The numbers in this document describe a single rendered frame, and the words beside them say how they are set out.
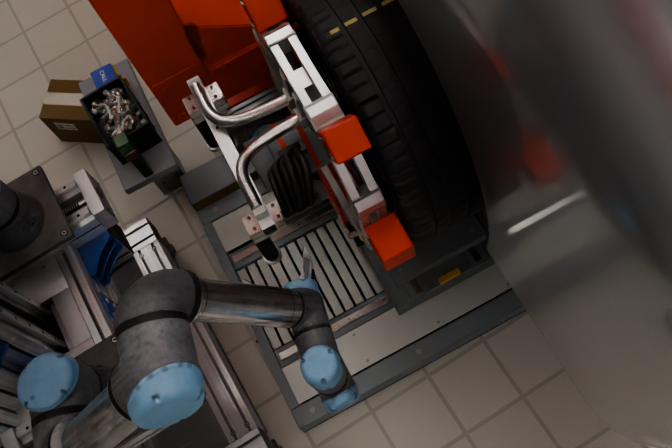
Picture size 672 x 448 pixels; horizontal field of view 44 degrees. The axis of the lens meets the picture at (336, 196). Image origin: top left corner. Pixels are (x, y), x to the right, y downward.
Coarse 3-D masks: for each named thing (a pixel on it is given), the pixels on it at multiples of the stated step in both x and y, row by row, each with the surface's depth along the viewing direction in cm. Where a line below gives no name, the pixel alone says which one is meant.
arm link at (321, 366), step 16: (304, 336) 157; (320, 336) 157; (304, 352) 156; (320, 352) 153; (336, 352) 155; (304, 368) 152; (320, 368) 152; (336, 368) 152; (320, 384) 152; (336, 384) 155
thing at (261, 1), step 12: (240, 0) 179; (252, 0) 175; (264, 0) 176; (276, 0) 176; (252, 12) 176; (264, 12) 176; (276, 12) 177; (252, 24) 178; (264, 24) 177; (276, 24) 178
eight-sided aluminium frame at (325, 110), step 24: (288, 24) 171; (264, 48) 193; (288, 48) 171; (288, 72) 166; (312, 72) 165; (312, 120) 161; (336, 120) 162; (336, 168) 165; (360, 168) 166; (336, 192) 209; (360, 192) 168; (360, 216) 170; (384, 216) 176
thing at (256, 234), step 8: (272, 208) 173; (248, 216) 173; (272, 216) 172; (280, 216) 172; (248, 224) 172; (256, 224) 172; (280, 224) 173; (248, 232) 172; (256, 232) 172; (256, 240) 174
